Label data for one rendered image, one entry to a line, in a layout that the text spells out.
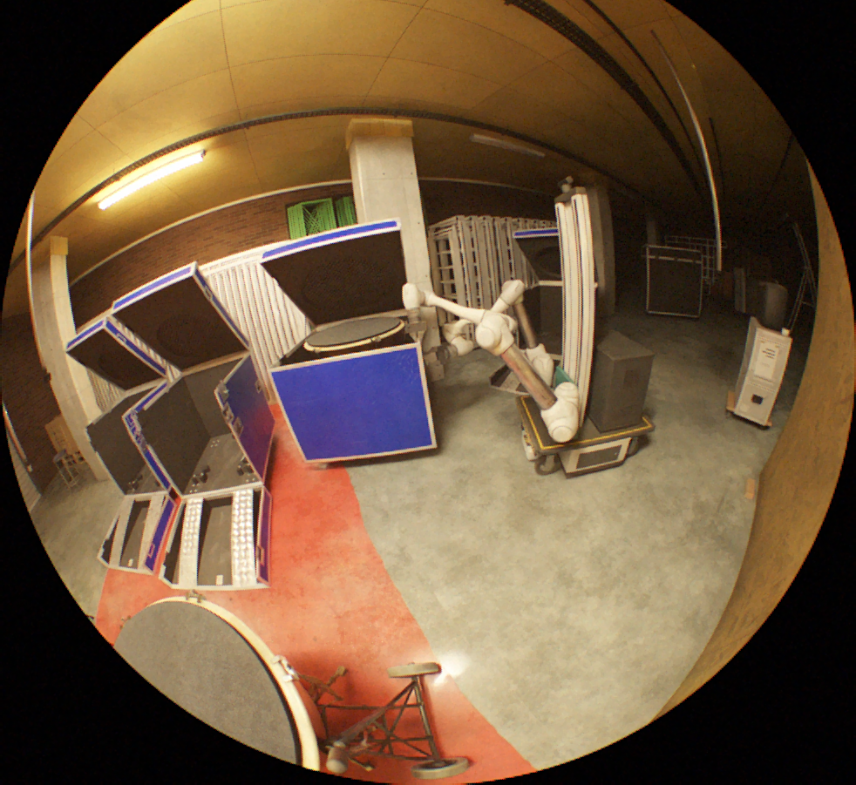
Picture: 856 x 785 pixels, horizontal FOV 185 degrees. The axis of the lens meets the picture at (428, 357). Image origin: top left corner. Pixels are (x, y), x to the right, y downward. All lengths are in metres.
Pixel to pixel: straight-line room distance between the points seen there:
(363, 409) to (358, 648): 1.44
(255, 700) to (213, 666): 0.14
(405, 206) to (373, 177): 0.48
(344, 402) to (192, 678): 1.65
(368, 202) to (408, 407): 2.08
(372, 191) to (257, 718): 3.34
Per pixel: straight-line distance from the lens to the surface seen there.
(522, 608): 1.47
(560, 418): 1.36
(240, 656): 0.79
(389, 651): 1.47
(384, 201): 2.97
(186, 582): 2.26
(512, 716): 1.44
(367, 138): 3.24
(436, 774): 1.30
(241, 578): 1.95
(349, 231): 1.85
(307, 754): 0.74
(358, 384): 1.69
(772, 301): 2.98
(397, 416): 1.78
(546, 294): 4.29
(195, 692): 0.88
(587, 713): 1.51
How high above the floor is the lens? 1.41
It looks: 20 degrees down
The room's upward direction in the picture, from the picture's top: 8 degrees counter-clockwise
